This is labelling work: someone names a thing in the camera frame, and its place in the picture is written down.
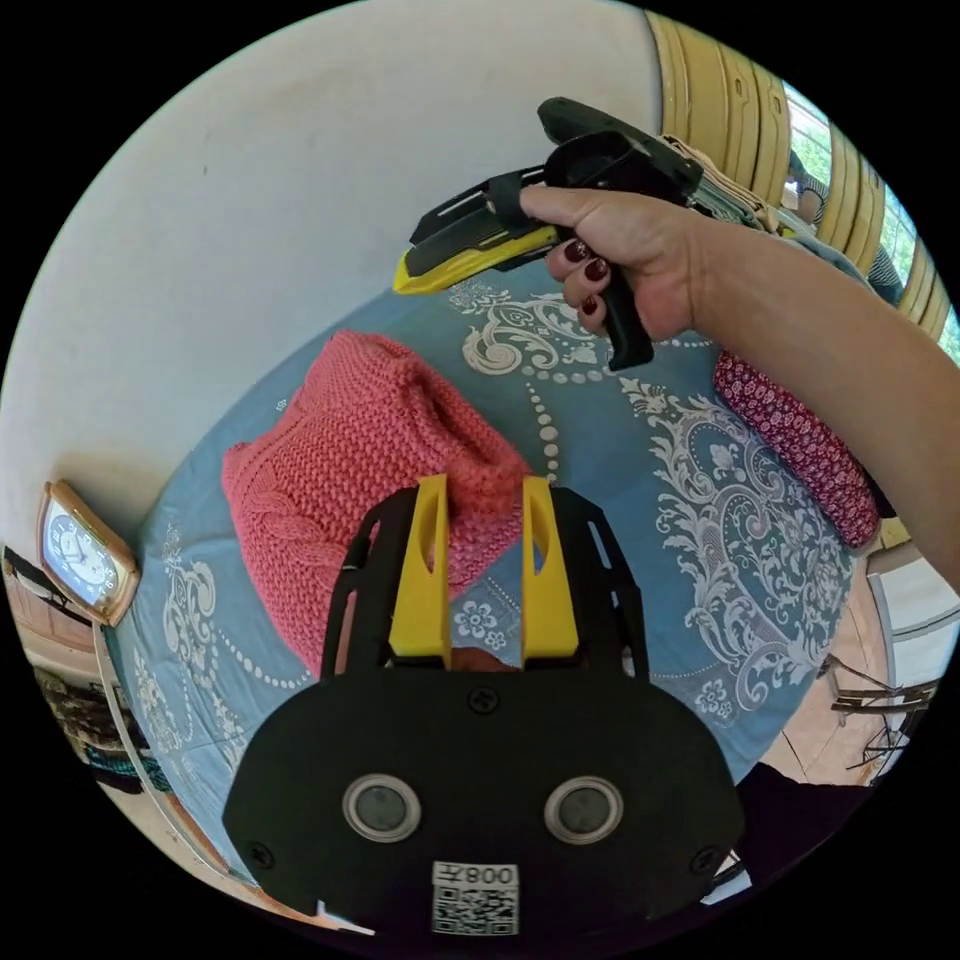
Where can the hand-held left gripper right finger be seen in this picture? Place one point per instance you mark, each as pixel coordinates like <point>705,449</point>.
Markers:
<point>549,577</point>

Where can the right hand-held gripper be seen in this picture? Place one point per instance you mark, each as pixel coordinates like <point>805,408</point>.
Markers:
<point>600,169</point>

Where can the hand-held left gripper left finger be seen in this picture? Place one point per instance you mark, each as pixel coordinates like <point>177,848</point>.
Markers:
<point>420,577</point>

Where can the pink knit sweater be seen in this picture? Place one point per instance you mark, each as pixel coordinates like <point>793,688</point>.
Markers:
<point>352,480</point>

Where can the person's right forearm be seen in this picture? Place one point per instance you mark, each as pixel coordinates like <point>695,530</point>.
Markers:
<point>832,375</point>

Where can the person's right hand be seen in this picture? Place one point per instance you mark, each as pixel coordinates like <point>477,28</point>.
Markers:
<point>626,255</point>

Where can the bed with blue patterned sheet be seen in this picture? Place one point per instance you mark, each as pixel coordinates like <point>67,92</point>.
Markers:
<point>637,480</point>

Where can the pile of clothes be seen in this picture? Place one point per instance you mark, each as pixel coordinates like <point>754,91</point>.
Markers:
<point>731,191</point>

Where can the red dotted pillow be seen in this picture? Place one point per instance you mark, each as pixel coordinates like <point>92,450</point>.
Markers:
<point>802,450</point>

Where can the gold framed clock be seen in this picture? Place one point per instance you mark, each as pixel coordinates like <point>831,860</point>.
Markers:
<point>79,559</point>

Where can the window with yellow shutters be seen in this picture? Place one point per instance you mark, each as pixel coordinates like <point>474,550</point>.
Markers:
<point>757,97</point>

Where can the person's body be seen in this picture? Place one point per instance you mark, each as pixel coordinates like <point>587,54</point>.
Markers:
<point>795,817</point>

